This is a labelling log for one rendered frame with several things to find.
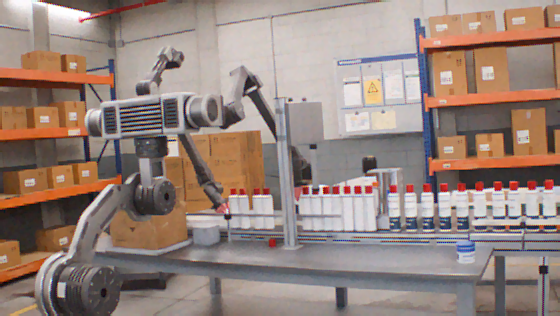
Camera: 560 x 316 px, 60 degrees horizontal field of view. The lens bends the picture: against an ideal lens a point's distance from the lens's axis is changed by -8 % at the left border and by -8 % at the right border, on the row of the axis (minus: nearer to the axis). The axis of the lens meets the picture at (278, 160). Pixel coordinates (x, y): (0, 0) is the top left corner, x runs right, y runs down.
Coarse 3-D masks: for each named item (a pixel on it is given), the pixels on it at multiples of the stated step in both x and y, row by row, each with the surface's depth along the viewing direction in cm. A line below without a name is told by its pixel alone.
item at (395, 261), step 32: (192, 224) 319; (224, 224) 312; (128, 256) 244; (160, 256) 236; (192, 256) 232; (224, 256) 228; (256, 256) 224; (288, 256) 220; (320, 256) 215; (352, 256) 210; (384, 256) 205; (416, 256) 200; (448, 256) 195; (480, 256) 190
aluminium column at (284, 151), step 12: (276, 108) 233; (276, 120) 233; (288, 156) 234; (288, 168) 233; (288, 180) 233; (288, 192) 233; (288, 204) 234; (288, 216) 235; (288, 228) 236; (288, 240) 236
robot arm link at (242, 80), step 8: (232, 72) 241; (240, 72) 238; (248, 72) 243; (232, 80) 234; (240, 80) 234; (248, 80) 245; (232, 88) 227; (240, 88) 230; (248, 88) 247; (232, 96) 221; (240, 96) 226; (232, 104) 211; (240, 104) 216; (232, 112) 210; (240, 112) 212; (240, 120) 212; (224, 128) 214
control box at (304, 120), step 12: (288, 108) 228; (300, 108) 231; (312, 108) 233; (288, 120) 229; (300, 120) 231; (312, 120) 233; (288, 132) 230; (300, 132) 231; (312, 132) 233; (288, 144) 231; (300, 144) 231
